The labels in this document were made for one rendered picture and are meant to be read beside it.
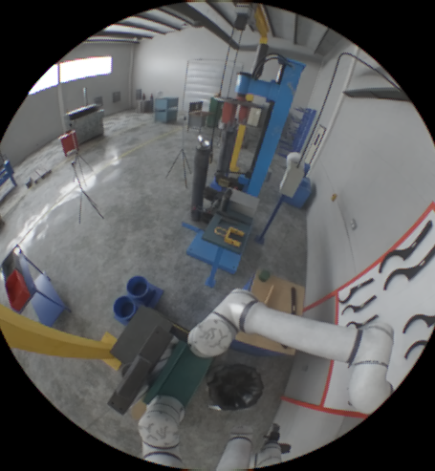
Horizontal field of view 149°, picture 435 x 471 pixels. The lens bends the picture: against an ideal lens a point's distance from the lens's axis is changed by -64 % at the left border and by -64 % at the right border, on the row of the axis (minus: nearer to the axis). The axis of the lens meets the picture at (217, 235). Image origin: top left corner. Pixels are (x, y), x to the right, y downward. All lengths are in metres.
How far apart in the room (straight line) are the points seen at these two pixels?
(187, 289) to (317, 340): 2.10
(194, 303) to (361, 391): 2.20
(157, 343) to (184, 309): 1.86
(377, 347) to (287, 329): 0.32
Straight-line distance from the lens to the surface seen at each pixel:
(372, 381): 0.56
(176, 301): 2.41
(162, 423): 0.76
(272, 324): 0.64
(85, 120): 9.19
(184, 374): 0.96
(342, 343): 0.58
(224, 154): 3.60
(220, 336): 0.68
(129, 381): 0.48
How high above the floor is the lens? 2.31
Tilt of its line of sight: 50 degrees down
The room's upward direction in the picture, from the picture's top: 14 degrees clockwise
